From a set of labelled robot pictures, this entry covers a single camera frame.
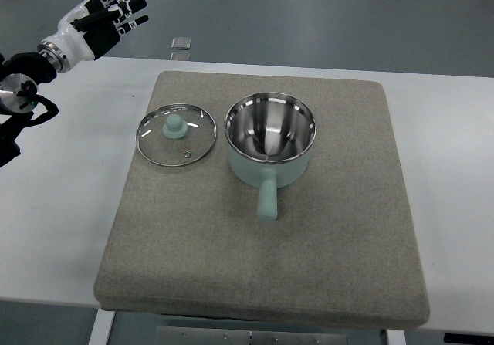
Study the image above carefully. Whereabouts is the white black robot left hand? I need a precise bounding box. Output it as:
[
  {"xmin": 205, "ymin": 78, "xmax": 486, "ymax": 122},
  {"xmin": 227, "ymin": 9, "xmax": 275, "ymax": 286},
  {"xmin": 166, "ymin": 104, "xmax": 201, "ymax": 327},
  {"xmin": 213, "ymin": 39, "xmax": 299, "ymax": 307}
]
[{"xmin": 38, "ymin": 0, "xmax": 149, "ymax": 73}]

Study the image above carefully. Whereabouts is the glass lid with green knob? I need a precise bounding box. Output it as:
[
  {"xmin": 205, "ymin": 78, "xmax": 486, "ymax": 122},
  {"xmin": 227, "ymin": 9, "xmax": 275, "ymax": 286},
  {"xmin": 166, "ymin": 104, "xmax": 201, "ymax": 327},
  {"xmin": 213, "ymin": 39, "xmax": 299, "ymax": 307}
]
[{"xmin": 136, "ymin": 103, "xmax": 217, "ymax": 167}]

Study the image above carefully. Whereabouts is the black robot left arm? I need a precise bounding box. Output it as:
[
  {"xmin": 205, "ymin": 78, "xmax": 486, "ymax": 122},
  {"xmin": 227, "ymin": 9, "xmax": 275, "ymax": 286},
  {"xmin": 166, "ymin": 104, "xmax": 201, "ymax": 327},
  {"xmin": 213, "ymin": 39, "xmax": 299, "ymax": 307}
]
[{"xmin": 1, "ymin": 43, "xmax": 69, "ymax": 166}]

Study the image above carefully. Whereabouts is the small metal floor plate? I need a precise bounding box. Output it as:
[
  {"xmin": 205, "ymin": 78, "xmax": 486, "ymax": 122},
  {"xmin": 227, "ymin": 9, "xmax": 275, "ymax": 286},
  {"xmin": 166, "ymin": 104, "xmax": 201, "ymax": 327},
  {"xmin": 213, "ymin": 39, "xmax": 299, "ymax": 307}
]
[{"xmin": 170, "ymin": 36, "xmax": 191, "ymax": 50}]

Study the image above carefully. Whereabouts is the mint green saucepan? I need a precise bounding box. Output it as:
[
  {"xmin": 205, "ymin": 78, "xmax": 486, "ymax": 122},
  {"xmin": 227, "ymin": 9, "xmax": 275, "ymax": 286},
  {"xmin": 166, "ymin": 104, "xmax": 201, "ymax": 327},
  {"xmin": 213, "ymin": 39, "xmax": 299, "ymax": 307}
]
[{"xmin": 224, "ymin": 92, "xmax": 316, "ymax": 223}]

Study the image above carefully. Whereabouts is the black label strip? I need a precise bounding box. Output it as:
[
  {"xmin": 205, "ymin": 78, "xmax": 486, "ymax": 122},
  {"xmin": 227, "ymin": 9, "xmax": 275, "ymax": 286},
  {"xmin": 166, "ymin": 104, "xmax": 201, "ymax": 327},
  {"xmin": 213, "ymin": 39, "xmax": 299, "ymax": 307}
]
[{"xmin": 443, "ymin": 333, "xmax": 494, "ymax": 345}]

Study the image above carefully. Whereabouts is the grey metal bracket plate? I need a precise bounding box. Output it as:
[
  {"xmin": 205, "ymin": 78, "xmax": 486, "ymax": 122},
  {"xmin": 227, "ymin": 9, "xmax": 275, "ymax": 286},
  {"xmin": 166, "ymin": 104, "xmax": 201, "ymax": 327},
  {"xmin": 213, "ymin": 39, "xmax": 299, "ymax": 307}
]
[{"xmin": 154, "ymin": 326, "xmax": 348, "ymax": 345}]

